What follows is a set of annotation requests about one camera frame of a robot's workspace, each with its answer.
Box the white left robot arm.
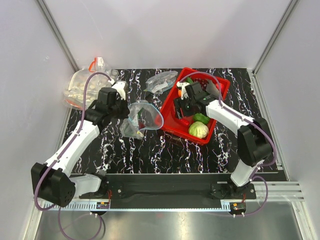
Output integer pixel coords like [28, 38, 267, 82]
[31, 81, 130, 210]

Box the red plastic tray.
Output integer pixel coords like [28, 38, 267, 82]
[160, 67, 230, 145]

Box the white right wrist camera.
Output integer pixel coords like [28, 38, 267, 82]
[176, 82, 190, 100]

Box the purple grape bunch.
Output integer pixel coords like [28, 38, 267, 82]
[193, 78, 209, 91]

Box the clear blue zip bag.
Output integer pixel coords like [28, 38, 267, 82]
[120, 100, 164, 139]

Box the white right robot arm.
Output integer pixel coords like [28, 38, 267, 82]
[173, 82, 277, 199]

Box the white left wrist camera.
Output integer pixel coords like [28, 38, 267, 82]
[112, 80, 128, 100]

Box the small green cucumber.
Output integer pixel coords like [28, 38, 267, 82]
[185, 77, 194, 84]

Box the white slotted cable duct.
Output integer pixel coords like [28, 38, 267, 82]
[52, 199, 231, 212]

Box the aluminium frame rail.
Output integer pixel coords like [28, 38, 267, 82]
[32, 181, 305, 202]

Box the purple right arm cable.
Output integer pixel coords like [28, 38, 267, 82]
[177, 72, 278, 217]

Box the pale green cabbage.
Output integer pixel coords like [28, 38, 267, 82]
[188, 121, 209, 139]

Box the large bag of chips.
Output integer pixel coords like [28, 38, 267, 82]
[63, 56, 119, 110]

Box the clear zip bag with label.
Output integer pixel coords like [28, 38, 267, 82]
[144, 70, 178, 95]

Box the green bell pepper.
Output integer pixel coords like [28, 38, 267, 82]
[193, 113, 211, 125]

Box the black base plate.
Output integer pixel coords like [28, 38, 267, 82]
[80, 173, 257, 200]

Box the red chili pepper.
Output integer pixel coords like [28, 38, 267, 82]
[180, 118, 190, 127]

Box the grey toy fish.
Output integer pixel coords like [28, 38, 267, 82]
[205, 79, 220, 98]

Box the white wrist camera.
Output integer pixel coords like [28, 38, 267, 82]
[112, 80, 128, 100]
[176, 82, 190, 100]

